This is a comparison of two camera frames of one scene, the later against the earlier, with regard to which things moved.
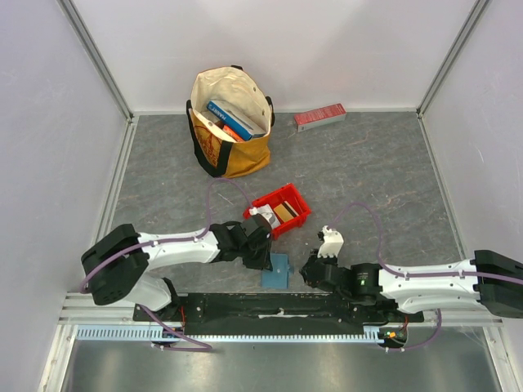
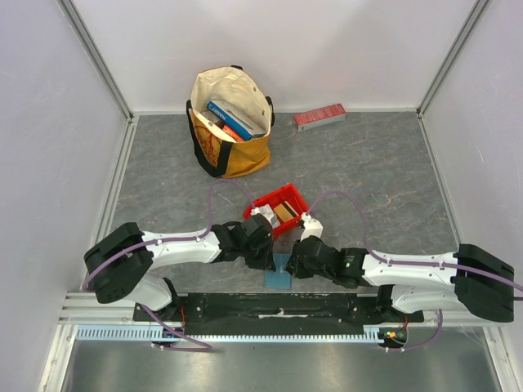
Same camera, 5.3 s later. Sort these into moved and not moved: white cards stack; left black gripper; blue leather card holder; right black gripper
Moved: right black gripper
Not moved: white cards stack; left black gripper; blue leather card holder
